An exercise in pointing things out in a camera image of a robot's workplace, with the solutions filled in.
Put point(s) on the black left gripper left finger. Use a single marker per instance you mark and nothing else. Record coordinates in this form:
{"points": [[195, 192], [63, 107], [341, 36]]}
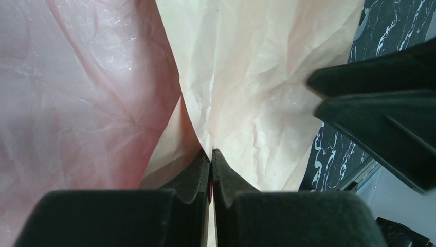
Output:
{"points": [[172, 215]]}

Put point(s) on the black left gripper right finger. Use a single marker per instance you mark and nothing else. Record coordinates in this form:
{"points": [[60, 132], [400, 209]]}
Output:
{"points": [[245, 216]]}

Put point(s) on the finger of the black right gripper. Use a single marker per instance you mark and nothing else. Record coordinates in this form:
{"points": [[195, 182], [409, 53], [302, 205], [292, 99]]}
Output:
{"points": [[406, 70], [396, 129]]}

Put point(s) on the pink wrapping paper sheet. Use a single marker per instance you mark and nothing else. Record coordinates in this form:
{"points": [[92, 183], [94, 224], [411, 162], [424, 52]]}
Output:
{"points": [[123, 94]]}

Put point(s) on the aluminium rail frame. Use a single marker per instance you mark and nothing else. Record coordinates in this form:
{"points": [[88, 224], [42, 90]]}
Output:
{"points": [[360, 176]]}

